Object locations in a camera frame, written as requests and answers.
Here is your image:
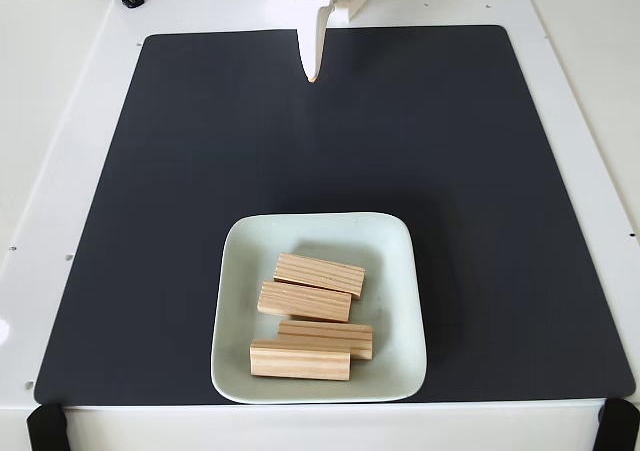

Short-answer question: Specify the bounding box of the grooved wooden block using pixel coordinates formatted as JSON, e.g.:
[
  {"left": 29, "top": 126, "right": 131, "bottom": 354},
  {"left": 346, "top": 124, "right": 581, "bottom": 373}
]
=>
[
  {"left": 273, "top": 252, "right": 367, "bottom": 301},
  {"left": 256, "top": 280, "right": 354, "bottom": 324},
  {"left": 277, "top": 319, "right": 375, "bottom": 361},
  {"left": 249, "top": 339, "right": 353, "bottom": 383}
]

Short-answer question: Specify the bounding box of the pale green square plate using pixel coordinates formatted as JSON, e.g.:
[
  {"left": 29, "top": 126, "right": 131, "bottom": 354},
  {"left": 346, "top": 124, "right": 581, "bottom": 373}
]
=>
[{"left": 209, "top": 212, "right": 429, "bottom": 405}]

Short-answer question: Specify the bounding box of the black table mat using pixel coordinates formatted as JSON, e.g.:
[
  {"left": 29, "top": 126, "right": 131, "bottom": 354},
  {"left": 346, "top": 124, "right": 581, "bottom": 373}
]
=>
[{"left": 33, "top": 24, "right": 637, "bottom": 406}]

